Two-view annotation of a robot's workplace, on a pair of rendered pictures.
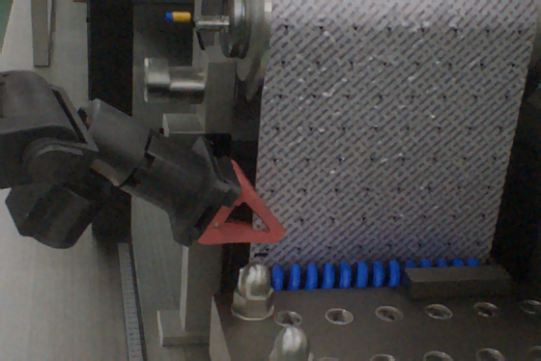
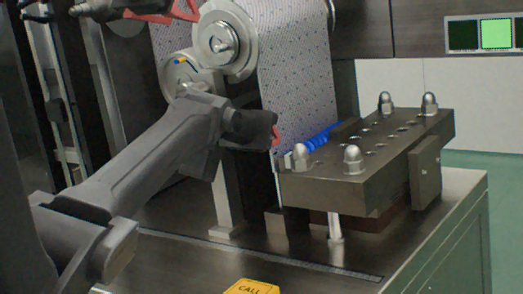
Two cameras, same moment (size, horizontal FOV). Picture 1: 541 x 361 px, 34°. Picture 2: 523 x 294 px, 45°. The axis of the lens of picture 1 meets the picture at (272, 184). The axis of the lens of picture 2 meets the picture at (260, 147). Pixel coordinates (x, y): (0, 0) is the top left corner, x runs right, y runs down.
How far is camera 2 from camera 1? 68 cm
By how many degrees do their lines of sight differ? 35
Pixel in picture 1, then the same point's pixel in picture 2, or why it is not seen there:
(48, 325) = (167, 264)
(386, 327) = not seen: hidden behind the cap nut
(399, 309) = (342, 144)
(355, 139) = (289, 81)
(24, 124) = (221, 102)
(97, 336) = (196, 253)
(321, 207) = (287, 119)
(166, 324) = (221, 230)
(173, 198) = (252, 131)
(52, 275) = not seen: hidden behind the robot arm
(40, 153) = (233, 113)
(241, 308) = (301, 167)
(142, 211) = not seen: hidden behind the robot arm
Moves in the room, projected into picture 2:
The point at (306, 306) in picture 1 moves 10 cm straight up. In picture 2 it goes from (315, 158) to (308, 104)
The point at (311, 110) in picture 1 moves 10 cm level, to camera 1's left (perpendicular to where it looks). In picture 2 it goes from (274, 72) to (230, 86)
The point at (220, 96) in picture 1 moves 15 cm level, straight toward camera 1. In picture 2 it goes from (220, 88) to (281, 94)
